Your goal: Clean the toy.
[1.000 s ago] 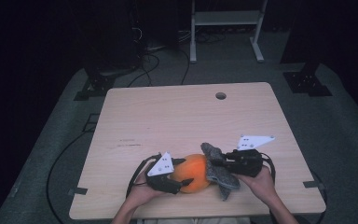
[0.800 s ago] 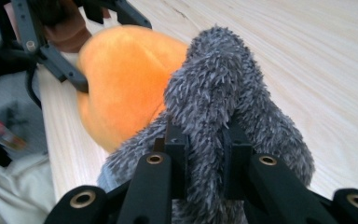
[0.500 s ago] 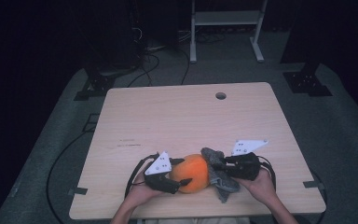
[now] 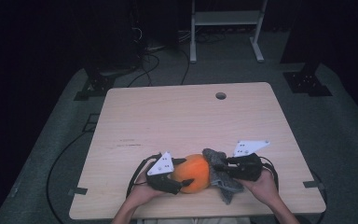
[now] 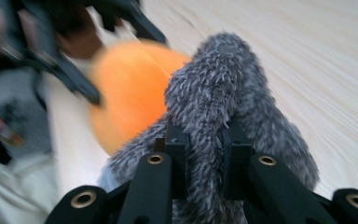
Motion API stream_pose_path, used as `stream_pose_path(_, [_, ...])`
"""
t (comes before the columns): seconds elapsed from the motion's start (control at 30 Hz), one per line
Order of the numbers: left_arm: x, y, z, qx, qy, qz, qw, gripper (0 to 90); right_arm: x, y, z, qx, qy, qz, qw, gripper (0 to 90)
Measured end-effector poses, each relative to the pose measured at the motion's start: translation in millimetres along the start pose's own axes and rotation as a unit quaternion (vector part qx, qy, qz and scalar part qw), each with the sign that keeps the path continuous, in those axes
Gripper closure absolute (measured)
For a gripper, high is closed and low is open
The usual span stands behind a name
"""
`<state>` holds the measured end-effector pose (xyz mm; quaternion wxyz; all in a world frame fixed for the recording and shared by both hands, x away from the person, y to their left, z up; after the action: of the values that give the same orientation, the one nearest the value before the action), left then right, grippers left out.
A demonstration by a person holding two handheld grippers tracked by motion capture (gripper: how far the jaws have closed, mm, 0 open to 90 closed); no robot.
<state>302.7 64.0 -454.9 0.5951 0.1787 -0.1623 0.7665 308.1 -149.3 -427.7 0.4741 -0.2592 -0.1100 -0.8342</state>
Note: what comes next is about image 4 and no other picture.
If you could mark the orange plush toy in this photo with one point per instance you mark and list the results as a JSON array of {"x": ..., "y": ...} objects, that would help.
[{"x": 192, "y": 171}]

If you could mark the person's right hand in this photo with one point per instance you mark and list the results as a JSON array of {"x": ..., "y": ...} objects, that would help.
[{"x": 261, "y": 189}]

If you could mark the person's left hand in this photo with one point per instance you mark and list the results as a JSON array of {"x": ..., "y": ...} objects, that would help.
[{"x": 144, "y": 193}]

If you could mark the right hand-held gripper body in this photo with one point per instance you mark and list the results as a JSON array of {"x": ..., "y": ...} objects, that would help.
[{"x": 245, "y": 168}]

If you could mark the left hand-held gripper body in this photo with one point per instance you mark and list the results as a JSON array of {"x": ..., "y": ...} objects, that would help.
[{"x": 163, "y": 180}]

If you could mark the white metal stand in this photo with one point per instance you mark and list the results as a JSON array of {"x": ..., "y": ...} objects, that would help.
[{"x": 227, "y": 18}]

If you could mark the black stand base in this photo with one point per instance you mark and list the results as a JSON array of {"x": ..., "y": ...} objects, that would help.
[
  {"x": 306, "y": 82},
  {"x": 96, "y": 85}
]

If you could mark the grey fluffy towel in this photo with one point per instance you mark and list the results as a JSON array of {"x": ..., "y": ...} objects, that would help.
[{"x": 222, "y": 183}]

